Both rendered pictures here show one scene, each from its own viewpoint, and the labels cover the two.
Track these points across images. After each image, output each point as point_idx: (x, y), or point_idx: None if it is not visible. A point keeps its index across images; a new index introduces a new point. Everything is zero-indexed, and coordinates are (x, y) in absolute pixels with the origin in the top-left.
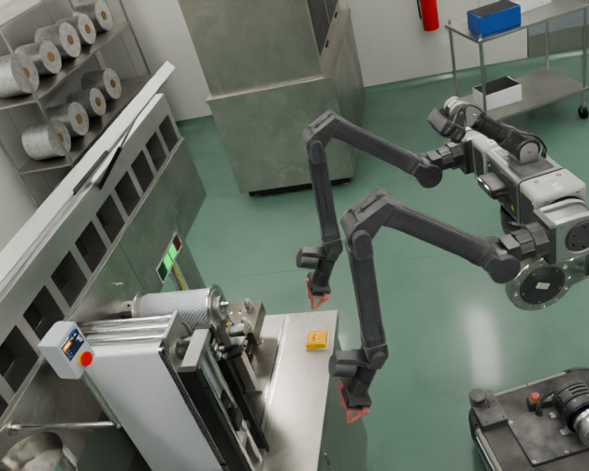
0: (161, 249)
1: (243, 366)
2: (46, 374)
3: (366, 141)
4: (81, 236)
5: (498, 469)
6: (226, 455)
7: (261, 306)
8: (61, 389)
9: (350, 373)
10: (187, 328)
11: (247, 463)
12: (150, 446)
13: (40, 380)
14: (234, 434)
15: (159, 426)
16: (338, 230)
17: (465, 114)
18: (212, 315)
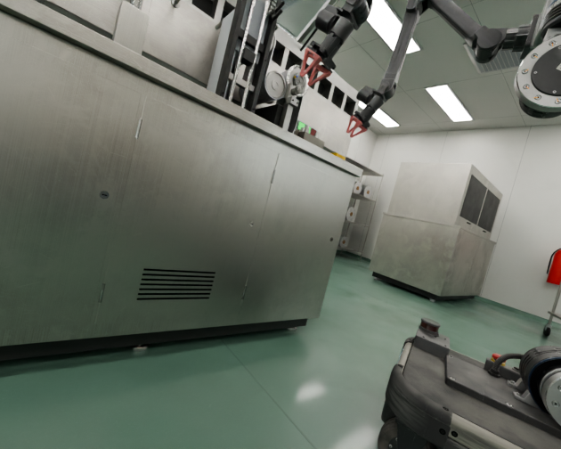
0: (303, 118)
1: (283, 119)
2: (208, 26)
3: (451, 6)
4: (277, 59)
5: (402, 359)
6: (224, 59)
7: (321, 142)
8: (207, 42)
9: (328, 16)
10: (273, 43)
11: (230, 89)
12: None
13: (204, 21)
14: (239, 55)
15: (219, 74)
16: (396, 73)
17: None
18: (292, 74)
